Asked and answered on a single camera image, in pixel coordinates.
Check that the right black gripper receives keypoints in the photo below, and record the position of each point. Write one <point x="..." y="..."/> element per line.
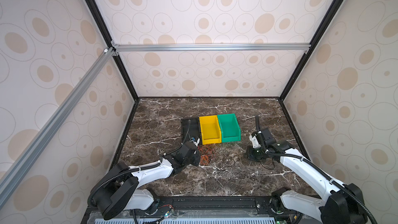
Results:
<point x="249" y="151"/>

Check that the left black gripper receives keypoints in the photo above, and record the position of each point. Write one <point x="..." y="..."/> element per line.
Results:
<point x="197" y="156"/>

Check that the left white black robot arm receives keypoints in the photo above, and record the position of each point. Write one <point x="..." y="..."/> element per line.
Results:
<point x="119" y="189"/>

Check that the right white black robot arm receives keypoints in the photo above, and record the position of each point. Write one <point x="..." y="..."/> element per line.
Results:
<point x="338" y="203"/>

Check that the black plastic bin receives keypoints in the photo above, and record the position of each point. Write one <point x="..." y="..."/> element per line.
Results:
<point x="190" y="128"/>

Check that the yellow plastic bin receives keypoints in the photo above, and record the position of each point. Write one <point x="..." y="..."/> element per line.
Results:
<point x="210" y="130"/>

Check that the green plastic bin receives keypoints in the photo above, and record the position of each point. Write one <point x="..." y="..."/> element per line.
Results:
<point x="230" y="129"/>

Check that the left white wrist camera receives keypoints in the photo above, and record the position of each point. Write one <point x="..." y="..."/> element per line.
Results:
<point x="195" y="141"/>

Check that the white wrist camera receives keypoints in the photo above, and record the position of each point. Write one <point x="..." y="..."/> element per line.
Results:
<point x="254" y="141"/>
<point x="195" y="141"/>

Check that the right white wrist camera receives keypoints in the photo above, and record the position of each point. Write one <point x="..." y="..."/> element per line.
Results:
<point x="254" y="141"/>

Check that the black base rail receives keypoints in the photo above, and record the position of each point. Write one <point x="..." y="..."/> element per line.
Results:
<point x="204" y="210"/>

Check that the horizontal aluminium rail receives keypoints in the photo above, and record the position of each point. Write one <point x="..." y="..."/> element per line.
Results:
<point x="212" y="47"/>

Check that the left diagonal aluminium rail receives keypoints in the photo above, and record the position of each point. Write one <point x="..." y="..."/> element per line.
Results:
<point x="30" y="155"/>

